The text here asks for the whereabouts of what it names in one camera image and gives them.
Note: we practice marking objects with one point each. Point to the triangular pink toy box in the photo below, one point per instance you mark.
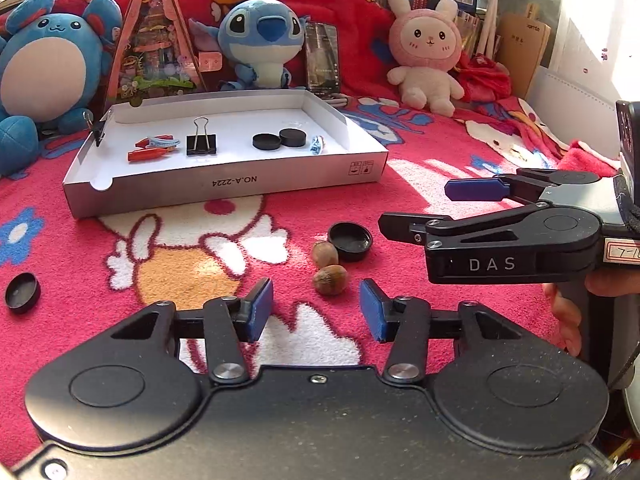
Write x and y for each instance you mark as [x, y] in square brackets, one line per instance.
[155, 50]

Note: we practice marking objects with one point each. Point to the small pink box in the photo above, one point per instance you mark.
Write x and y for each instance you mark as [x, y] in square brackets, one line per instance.
[210, 61]

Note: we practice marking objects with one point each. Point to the person's right hand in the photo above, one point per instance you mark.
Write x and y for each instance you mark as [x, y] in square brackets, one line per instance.
[567, 320]

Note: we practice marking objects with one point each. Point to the large black binder clip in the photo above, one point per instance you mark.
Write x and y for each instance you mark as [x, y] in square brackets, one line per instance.
[201, 145]

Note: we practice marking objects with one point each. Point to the small blue clip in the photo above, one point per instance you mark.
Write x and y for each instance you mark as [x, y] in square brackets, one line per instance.
[316, 144]

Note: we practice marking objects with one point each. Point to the pink bunny plush toy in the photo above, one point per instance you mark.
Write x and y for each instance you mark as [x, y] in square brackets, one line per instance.
[425, 40]

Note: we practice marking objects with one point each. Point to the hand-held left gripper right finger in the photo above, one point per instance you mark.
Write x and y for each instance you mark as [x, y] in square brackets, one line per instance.
[372, 316]

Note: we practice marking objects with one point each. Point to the blue round plush toy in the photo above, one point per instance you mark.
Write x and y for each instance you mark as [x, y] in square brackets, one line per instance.
[45, 75]

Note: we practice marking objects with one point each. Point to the blue grey alligator clip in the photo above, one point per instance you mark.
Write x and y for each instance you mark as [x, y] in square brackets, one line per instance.
[165, 142]

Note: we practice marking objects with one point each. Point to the white cardboard box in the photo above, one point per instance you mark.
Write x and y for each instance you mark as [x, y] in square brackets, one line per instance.
[240, 180]

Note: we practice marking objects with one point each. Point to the blue alien plush toy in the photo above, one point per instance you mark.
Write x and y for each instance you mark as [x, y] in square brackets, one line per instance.
[260, 30]

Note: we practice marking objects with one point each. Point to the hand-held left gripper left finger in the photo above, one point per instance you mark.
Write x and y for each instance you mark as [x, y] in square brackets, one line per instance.
[260, 311]

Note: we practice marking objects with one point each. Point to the open black round cap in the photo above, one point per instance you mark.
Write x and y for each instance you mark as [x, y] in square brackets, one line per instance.
[350, 241]

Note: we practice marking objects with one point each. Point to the brown cardboard sheet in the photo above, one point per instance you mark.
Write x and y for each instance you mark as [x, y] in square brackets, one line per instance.
[522, 50]

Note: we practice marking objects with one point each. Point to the white pipe rack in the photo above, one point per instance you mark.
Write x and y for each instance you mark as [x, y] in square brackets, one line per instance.
[492, 0]

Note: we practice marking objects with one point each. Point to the small black binder clip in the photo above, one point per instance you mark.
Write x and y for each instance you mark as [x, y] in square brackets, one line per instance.
[97, 135]

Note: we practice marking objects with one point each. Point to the brown nut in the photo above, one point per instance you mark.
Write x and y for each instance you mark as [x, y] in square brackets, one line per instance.
[330, 280]
[325, 254]

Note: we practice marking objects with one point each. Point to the black smartphone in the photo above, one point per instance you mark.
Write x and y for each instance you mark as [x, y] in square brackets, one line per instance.
[322, 60]

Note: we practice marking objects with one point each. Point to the red alligator clip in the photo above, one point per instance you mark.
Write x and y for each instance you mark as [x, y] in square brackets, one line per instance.
[146, 155]

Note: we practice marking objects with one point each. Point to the red crumpled cloth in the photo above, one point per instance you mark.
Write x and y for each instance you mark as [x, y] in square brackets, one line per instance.
[487, 77]

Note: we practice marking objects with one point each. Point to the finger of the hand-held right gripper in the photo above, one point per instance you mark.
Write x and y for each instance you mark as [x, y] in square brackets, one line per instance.
[450, 230]
[475, 189]

